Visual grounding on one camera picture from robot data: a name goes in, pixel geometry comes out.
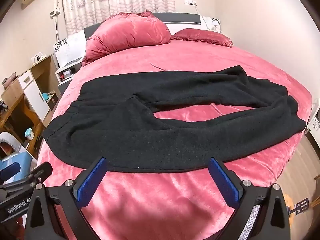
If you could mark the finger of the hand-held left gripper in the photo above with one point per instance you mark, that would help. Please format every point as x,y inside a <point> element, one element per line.
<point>37,173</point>
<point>10,170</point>

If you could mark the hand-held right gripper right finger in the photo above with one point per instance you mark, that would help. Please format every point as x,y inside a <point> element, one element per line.
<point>223,186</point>

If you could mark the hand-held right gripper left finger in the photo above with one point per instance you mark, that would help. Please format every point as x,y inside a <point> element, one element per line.
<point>88,182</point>

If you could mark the black pants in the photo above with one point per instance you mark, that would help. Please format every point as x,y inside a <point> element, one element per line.
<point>150,142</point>

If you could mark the blue cushioned chair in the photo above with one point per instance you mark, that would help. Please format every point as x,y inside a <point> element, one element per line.
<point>15,161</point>

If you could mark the white and teal bucket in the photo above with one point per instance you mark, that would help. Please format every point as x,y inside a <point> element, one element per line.
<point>30,134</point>

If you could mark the brown storage box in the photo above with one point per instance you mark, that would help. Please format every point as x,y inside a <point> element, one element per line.
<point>53,103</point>

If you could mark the teal plastic object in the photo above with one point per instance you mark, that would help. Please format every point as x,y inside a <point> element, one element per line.
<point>46,96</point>

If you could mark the black slotted tool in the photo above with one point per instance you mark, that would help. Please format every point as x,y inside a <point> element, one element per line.
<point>300,206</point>

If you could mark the wooden desk cabinet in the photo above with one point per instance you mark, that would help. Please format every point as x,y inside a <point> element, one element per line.
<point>15,90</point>

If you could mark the white flower-print nightstand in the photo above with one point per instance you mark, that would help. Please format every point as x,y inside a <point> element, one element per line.
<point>315,120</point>

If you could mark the white power strip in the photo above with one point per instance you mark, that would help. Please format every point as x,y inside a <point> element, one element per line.
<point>39,57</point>

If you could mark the bed with pink blanket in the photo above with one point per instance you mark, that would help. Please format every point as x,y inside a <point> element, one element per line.
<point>175,80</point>

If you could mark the small pink pillow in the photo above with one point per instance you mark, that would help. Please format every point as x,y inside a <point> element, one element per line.
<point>200,36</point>

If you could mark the red rolled duvet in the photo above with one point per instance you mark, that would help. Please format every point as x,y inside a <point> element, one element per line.
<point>130,35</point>

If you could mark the grey and white headboard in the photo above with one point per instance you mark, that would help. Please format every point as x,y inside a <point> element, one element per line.
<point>180,17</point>

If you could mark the white wall socket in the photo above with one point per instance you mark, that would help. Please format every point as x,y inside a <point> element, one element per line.
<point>190,2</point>
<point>55,13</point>

